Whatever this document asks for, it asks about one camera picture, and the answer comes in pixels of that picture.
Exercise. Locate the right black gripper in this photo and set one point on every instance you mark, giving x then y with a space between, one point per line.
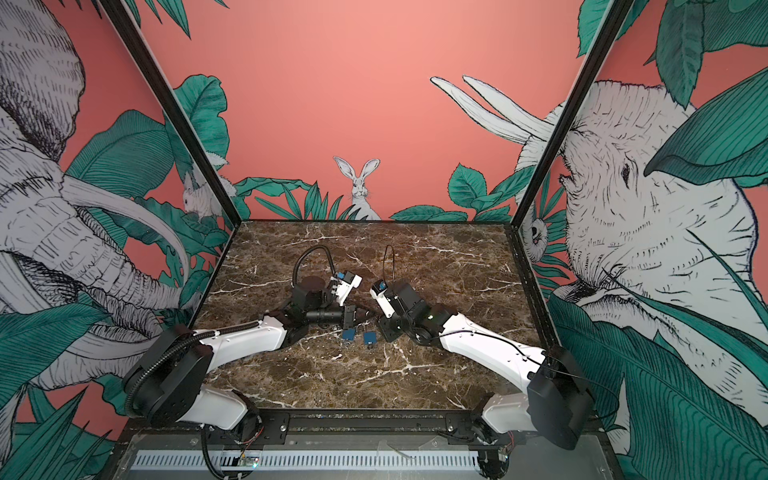
387 330

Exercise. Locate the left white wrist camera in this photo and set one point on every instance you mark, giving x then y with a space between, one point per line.
342 283

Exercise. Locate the white slotted cable duct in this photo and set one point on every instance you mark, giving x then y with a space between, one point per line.
306 460

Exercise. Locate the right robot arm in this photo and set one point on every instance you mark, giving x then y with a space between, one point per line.
553 398

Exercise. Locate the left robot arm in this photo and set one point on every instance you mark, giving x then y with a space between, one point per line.
167 385

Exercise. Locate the middle blue padlock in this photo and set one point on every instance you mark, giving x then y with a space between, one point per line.
369 338

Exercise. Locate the blue padlock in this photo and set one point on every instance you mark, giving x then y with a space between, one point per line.
348 335
369 338

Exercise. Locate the black frame post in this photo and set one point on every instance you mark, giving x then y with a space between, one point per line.
609 28
128 31

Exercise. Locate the right black frame post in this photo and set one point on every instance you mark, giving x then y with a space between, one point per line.
609 28

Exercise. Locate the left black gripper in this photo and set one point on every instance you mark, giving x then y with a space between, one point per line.
348 312

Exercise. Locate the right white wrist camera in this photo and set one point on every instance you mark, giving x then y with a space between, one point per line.
378 292

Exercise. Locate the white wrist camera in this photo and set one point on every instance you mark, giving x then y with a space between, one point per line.
342 283
378 292

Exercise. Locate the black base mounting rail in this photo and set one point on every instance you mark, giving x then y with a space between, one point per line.
458 427

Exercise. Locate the left blue padlock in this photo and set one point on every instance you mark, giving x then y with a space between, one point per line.
348 335

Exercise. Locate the left black frame post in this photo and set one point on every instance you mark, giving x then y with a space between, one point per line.
128 31

